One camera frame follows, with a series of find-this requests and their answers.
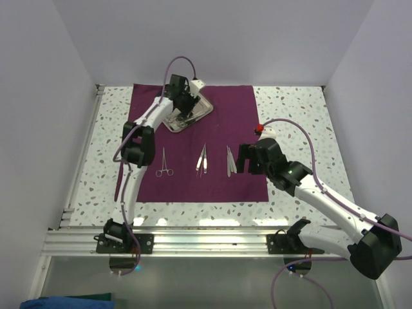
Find steel instrument tray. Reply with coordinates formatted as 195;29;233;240
163;93;213;133

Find broad steel tweezers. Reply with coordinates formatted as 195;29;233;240
201;145;207;174
196;144;206;171

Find purple surgical cloth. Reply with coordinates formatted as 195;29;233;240
137;86;268;203

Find thin pointed steel tweezers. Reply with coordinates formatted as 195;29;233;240
196;160;203;178

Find steel ring-handled forceps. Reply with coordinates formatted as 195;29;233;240
155;147;174;178

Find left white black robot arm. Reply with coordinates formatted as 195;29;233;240
99;75;205;253

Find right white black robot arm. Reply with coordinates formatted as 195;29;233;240
236;138;402;279

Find blue cloth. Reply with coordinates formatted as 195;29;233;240
19;297;115;309

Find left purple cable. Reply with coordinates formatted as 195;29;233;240
112;56;198;276

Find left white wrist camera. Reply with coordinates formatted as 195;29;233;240
189;79;206;97

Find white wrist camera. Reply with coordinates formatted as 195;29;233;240
254;124;277;140
189;79;206;97

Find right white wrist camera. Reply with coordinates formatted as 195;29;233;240
254;124;277;140

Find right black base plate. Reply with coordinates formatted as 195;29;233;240
266;229;325;255

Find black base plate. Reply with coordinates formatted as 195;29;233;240
266;229;325;255
93;233;155;254

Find aluminium front rail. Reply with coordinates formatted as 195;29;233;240
41;227;336;258

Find aluminium rail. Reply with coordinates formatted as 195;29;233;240
41;227;336;258
58;84;106;229

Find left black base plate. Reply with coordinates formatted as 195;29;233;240
93;233;155;254

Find aluminium left side rail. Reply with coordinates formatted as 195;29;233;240
58;84;106;229

